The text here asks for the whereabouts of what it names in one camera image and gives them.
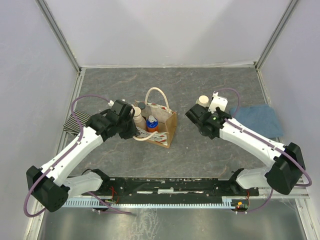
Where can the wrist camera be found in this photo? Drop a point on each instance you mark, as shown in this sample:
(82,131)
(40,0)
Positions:
(122,109)
(217,101)

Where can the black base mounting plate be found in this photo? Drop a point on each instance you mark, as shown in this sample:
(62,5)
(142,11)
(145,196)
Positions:
(128,186)

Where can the watermelon print canvas bag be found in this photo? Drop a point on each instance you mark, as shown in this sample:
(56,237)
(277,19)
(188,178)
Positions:
(167,118)

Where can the right aluminium frame post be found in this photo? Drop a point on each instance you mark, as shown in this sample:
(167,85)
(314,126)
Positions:
(276,33)

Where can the light blue cable duct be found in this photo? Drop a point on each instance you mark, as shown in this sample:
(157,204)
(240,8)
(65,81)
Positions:
(159,202)

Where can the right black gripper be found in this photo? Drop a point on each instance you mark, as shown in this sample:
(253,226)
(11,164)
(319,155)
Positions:
(206,109)

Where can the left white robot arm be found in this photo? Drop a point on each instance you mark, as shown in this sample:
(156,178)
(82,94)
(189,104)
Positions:
(51,184)

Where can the left aluminium frame post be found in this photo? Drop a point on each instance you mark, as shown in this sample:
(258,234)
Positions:
(47,13)

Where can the aluminium frame post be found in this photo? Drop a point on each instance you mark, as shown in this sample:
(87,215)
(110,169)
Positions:
(276,33)
(47,13)

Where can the blue folded cloth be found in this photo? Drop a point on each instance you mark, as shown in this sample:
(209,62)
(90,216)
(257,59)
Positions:
(260,118)

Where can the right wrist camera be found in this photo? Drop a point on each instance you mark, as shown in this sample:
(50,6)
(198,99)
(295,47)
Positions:
(217,101)

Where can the black white striped cloth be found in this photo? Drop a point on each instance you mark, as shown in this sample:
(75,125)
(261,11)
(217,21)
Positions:
(71,126)

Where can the pink beige bottle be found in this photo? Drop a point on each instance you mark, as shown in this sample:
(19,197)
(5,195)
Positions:
(139,120)

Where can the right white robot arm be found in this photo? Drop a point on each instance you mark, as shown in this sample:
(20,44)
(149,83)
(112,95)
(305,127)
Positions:
(283,164)

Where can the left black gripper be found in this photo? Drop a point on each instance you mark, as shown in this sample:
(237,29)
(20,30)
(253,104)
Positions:
(132,132)

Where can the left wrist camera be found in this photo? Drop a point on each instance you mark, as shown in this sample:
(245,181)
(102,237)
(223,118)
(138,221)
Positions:
(122,109)

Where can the blue orange spray bottle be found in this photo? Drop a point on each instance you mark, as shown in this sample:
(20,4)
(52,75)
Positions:
(152,124)

